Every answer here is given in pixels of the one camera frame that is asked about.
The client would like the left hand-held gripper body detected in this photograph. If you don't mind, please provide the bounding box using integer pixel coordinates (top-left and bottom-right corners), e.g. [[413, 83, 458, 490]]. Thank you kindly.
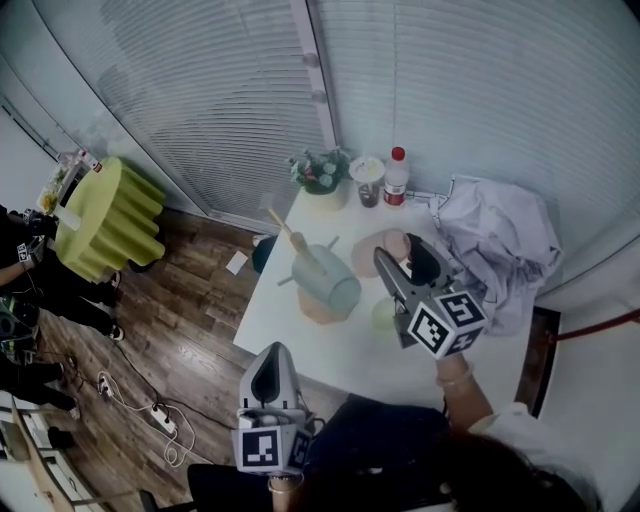
[[231, 407, 314, 475]]

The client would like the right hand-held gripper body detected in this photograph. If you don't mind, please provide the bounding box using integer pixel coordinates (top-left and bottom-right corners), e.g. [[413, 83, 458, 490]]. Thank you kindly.
[[392, 287, 489, 360]]

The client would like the pale green cup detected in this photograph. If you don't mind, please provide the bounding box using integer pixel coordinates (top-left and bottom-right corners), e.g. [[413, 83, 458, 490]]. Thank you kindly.
[[370, 295, 399, 332]]

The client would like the pink cup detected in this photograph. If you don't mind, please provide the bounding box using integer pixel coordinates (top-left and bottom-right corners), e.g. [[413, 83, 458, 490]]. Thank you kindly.
[[351, 228, 414, 279]]

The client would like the teal textured cup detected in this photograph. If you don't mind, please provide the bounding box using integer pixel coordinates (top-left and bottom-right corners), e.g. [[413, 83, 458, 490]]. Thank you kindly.
[[291, 243, 362, 315]]

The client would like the wooden cup rack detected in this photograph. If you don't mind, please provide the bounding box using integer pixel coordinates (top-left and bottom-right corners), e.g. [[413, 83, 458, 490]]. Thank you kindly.
[[268, 207, 351, 325]]

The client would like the person's right forearm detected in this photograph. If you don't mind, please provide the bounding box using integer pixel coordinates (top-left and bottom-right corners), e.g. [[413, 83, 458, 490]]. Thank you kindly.
[[435, 349, 494, 434]]

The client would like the person's left forearm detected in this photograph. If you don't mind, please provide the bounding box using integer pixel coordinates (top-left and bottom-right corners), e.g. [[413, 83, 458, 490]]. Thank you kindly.
[[267, 472, 304, 512]]

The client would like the clear lidded drink cup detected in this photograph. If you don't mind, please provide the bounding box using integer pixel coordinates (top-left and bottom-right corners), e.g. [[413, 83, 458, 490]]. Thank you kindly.
[[348, 155, 386, 209]]

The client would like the pale wrist bangle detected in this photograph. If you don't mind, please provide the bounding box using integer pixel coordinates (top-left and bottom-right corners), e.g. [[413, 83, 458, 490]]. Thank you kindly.
[[267, 473, 304, 494], [435, 362, 475, 389]]

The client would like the crumpled white cloth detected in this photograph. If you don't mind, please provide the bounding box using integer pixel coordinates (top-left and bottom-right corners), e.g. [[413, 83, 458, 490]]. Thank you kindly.
[[428, 177, 564, 336]]

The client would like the long white power strip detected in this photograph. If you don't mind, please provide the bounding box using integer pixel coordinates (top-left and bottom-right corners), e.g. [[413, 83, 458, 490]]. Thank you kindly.
[[149, 403, 177, 435]]

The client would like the person's dark clothing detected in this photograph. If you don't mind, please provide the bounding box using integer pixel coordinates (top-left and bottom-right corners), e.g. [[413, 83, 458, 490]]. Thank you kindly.
[[299, 394, 451, 506]]

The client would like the person's white shirt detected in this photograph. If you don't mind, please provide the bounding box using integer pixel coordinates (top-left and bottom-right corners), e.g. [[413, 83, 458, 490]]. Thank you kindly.
[[469, 402, 601, 506]]

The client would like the potted flower plant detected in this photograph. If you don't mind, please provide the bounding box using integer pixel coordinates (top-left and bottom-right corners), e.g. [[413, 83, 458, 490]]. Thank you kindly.
[[287, 148, 354, 211]]

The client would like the dark bag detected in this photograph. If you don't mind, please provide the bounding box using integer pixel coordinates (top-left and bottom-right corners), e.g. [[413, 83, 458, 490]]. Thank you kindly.
[[251, 235, 279, 274]]

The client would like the reddish-brown coat rack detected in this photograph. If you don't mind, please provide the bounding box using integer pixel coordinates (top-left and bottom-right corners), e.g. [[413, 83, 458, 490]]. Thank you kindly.
[[547, 307, 640, 344]]

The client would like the glass partition with white blinds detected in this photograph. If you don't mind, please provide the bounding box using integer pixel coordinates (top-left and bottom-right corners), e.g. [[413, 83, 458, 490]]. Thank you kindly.
[[29, 0, 640, 296]]

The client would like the light wooden desk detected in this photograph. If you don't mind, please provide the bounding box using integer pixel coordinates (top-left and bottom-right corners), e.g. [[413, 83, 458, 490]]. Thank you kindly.
[[0, 394, 96, 512]]

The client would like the round table with green cloth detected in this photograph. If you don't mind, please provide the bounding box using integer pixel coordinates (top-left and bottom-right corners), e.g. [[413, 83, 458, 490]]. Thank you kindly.
[[53, 156, 166, 284]]

